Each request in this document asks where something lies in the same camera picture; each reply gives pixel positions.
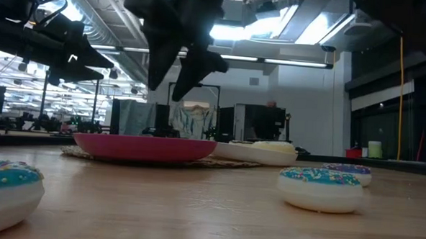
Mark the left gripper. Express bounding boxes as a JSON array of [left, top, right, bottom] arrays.
[[0, 12, 117, 90]]

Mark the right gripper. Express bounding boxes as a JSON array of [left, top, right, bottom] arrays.
[[119, 0, 233, 105]]

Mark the small blue sprinkled donut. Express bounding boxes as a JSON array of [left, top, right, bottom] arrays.
[[0, 159, 47, 239], [276, 165, 366, 215]]

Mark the small purple sprinkled donut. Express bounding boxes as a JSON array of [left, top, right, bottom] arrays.
[[320, 162, 373, 188]]

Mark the ceiling light bar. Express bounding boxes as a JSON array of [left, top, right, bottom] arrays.
[[263, 58, 329, 69], [219, 53, 260, 63]]

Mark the background robot equipment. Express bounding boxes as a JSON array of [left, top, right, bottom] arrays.
[[3, 109, 104, 135]]

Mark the patterned cloth cover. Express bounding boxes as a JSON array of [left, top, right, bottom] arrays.
[[168, 99, 218, 140]]

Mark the grey cloth cover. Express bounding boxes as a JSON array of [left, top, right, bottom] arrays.
[[117, 99, 158, 137]]

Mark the pink plate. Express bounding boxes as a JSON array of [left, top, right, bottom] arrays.
[[71, 132, 219, 166]]

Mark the black computer cabinet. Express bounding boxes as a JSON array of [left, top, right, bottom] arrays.
[[217, 102, 289, 144]]

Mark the round woven placemat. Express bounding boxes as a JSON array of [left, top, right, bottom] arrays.
[[58, 144, 263, 172]]

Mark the white plate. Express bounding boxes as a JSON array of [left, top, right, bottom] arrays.
[[209, 140, 299, 168]]

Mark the red container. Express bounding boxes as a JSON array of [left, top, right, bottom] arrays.
[[345, 147, 363, 159]]

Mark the pale green container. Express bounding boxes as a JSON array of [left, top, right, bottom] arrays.
[[367, 140, 384, 159]]

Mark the black stand frame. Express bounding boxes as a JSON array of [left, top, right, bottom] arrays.
[[166, 81, 222, 140]]

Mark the silver air duct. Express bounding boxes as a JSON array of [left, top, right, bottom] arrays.
[[65, 0, 153, 84]]

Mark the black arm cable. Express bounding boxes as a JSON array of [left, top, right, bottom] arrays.
[[28, 0, 70, 27]]

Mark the yellow extension cable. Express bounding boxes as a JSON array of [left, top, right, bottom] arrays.
[[394, 35, 407, 161]]

